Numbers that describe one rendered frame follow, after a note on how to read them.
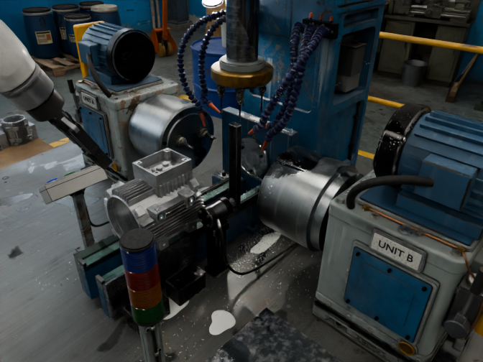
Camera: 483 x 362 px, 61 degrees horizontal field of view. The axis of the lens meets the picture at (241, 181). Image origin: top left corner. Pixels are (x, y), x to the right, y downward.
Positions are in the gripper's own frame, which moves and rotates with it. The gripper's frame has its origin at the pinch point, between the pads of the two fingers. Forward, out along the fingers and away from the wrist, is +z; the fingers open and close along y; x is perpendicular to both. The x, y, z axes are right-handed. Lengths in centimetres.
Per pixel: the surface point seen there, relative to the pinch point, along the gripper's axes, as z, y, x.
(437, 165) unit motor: 5, -68, -32
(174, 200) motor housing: 17.5, -12.9, -4.1
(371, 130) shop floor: 262, 72, -214
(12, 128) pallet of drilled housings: 104, 248, -1
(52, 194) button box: 7.8, 13.4, 13.8
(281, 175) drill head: 21.9, -31.9, -25.0
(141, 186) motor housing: 11.0, -7.0, -1.3
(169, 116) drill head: 21.6, 16.3, -27.3
